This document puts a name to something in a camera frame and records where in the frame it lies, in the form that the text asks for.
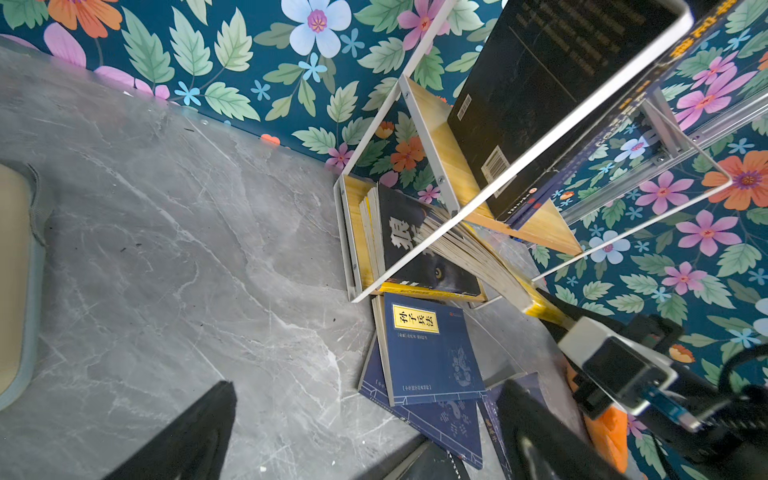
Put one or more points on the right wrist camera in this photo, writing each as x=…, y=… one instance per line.
x=626, y=368

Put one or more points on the dark book leaning on shelf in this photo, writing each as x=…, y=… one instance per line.
x=546, y=74

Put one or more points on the dark old man cover book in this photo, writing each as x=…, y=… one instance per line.
x=498, y=420

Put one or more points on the yellow book on lower shelf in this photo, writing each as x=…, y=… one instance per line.
x=350, y=191

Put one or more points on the yellow cartoon cover book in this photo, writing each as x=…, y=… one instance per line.
x=462, y=246

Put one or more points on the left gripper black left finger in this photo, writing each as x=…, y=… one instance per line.
x=193, y=446

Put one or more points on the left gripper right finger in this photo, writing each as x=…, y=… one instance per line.
x=539, y=446

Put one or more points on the orange shark plush toy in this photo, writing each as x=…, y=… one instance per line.
x=608, y=434

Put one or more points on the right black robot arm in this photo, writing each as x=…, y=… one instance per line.
x=729, y=437

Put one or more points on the beige glasses case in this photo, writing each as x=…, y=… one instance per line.
x=26, y=206

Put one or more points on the black wolf cover book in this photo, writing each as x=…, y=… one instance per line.
x=391, y=223

